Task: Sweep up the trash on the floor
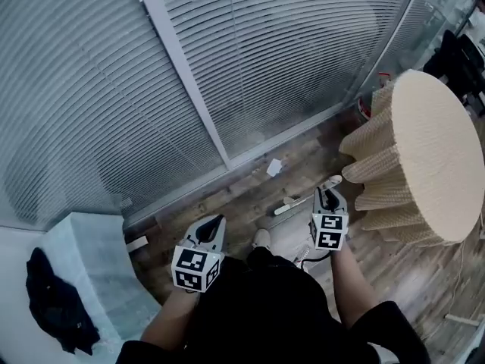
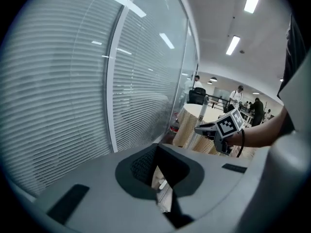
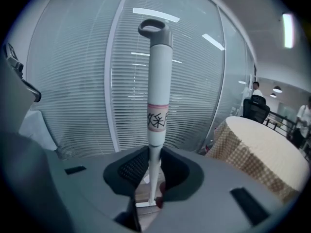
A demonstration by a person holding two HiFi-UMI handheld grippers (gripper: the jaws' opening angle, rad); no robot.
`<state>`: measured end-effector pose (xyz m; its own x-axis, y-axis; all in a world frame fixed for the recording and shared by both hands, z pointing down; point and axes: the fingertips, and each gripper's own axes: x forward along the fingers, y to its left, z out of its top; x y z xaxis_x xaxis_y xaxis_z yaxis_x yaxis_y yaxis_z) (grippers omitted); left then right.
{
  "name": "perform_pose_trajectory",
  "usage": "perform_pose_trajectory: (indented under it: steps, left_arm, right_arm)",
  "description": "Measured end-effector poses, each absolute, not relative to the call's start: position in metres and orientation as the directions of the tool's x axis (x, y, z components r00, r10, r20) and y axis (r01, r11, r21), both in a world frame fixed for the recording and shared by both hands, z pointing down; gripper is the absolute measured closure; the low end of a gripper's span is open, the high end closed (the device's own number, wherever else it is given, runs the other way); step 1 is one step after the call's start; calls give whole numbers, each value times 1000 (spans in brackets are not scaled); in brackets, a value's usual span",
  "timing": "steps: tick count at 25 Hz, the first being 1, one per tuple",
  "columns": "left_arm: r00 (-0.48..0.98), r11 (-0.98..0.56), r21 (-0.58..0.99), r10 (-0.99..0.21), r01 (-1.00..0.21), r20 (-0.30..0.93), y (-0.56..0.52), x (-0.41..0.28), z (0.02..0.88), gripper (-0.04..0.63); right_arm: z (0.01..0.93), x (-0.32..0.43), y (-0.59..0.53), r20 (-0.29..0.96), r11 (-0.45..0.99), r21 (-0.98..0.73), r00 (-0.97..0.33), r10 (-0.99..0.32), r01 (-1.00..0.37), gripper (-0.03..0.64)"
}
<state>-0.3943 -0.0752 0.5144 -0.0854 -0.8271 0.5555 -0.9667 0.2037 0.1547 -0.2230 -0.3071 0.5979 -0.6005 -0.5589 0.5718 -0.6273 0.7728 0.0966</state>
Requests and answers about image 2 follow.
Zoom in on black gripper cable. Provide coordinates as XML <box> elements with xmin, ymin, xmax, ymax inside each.
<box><xmin>237</xmin><ymin>129</ymin><xmax>246</xmax><ymax>158</ymax></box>

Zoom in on glass partition blinds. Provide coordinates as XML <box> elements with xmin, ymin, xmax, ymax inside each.
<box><xmin>0</xmin><ymin>0</ymin><xmax>199</xmax><ymax>199</ymax></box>

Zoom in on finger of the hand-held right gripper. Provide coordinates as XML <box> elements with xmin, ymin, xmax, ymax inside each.
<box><xmin>194</xmin><ymin>122</ymin><xmax>217</xmax><ymax>139</ymax></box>

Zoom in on beige checked tablecloth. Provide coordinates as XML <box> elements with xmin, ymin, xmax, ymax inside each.
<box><xmin>173</xmin><ymin>103</ymin><xmax>235</xmax><ymax>155</ymax></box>

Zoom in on water jug red label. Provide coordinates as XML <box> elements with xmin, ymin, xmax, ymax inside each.
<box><xmin>169</xmin><ymin>112</ymin><xmax>181</xmax><ymax>133</ymax></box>

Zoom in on black office chair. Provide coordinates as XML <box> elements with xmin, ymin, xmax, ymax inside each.
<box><xmin>189</xmin><ymin>87</ymin><xmax>207</xmax><ymax>106</ymax></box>

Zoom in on long ceiling light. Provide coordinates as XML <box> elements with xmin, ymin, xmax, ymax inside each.
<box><xmin>225</xmin><ymin>35</ymin><xmax>241</xmax><ymax>56</ymax></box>
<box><xmin>243</xmin><ymin>0</ymin><xmax>261</xmax><ymax>14</ymax></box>

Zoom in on black metal railing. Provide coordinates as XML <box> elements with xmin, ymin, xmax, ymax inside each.
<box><xmin>206</xmin><ymin>95</ymin><xmax>231</xmax><ymax>112</ymax></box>

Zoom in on person's right forearm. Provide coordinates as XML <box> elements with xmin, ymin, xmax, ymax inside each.
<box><xmin>228</xmin><ymin>107</ymin><xmax>296</xmax><ymax>148</ymax></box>

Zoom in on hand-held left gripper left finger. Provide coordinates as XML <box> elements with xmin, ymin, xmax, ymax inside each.
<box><xmin>33</xmin><ymin>143</ymin><xmax>175</xmax><ymax>233</ymax></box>

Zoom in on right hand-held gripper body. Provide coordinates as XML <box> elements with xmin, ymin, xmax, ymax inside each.
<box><xmin>213</xmin><ymin>107</ymin><xmax>244</xmax><ymax>155</ymax></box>

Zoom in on person's black clothing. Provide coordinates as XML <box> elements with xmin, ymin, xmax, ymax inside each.
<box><xmin>276</xmin><ymin>15</ymin><xmax>309</xmax><ymax>137</ymax></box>

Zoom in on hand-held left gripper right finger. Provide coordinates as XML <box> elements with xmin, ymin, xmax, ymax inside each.
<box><xmin>158</xmin><ymin>57</ymin><xmax>311</xmax><ymax>233</ymax></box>

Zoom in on white bench desk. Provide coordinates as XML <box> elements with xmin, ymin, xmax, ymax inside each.
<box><xmin>239</xmin><ymin>108</ymin><xmax>255</xmax><ymax>128</ymax></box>

